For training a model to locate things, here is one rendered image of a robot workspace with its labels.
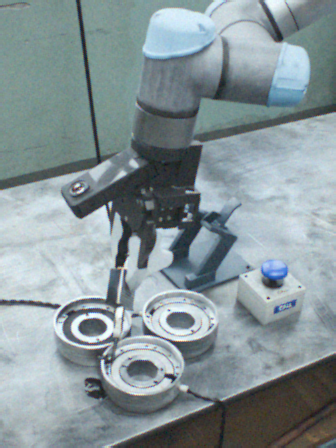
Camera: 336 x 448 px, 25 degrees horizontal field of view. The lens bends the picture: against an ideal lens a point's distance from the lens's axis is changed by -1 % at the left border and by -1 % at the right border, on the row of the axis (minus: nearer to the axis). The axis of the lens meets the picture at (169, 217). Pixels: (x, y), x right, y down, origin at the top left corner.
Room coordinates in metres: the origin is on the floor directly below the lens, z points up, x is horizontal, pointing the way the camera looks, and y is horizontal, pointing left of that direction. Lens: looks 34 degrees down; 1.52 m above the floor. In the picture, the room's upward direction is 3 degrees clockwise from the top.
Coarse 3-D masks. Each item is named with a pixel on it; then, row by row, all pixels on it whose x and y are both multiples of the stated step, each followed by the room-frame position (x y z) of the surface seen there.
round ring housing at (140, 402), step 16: (144, 336) 0.73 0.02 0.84; (160, 352) 0.72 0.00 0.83; (176, 352) 0.71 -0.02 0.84; (128, 368) 0.69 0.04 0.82; (144, 368) 0.70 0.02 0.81; (176, 368) 0.69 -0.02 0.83; (112, 384) 0.65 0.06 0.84; (128, 384) 0.66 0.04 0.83; (144, 384) 0.66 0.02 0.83; (176, 384) 0.65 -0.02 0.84; (112, 400) 0.65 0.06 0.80; (128, 400) 0.63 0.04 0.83; (144, 400) 0.63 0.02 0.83; (160, 400) 0.64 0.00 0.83
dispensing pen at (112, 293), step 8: (128, 248) 0.82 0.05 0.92; (128, 256) 0.81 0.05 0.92; (112, 272) 0.78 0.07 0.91; (120, 272) 0.78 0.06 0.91; (112, 280) 0.77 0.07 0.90; (112, 288) 0.76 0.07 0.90; (112, 296) 0.75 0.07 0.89; (112, 304) 0.75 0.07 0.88; (120, 312) 0.74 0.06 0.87; (120, 320) 0.74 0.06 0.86; (120, 328) 0.73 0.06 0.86; (112, 352) 0.71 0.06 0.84; (112, 360) 0.70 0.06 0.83
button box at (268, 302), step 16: (256, 272) 0.88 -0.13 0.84; (288, 272) 0.88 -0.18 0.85; (240, 288) 0.87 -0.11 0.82; (256, 288) 0.84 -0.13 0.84; (272, 288) 0.84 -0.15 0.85; (288, 288) 0.85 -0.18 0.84; (304, 288) 0.85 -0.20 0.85; (256, 304) 0.83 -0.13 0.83; (272, 304) 0.82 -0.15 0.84; (288, 304) 0.83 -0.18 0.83; (272, 320) 0.82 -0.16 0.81
